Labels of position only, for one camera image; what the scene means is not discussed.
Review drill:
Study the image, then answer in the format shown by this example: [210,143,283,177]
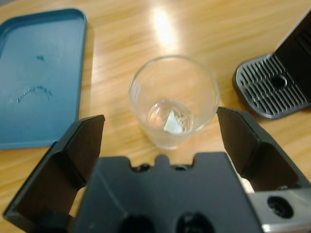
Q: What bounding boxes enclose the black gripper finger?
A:
[216,106,311,194]
[2,114,106,233]

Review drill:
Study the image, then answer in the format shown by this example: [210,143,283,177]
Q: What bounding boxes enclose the clear glass cup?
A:
[128,55,220,150]

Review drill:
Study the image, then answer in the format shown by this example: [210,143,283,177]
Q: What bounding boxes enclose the white capsule coffee machine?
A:
[274,7,311,82]

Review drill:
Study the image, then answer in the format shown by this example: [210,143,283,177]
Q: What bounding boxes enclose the silver grille drip tray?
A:
[232,53,311,120]

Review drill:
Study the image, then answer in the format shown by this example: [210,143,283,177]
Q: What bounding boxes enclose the teal plastic tray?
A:
[0,8,88,150]

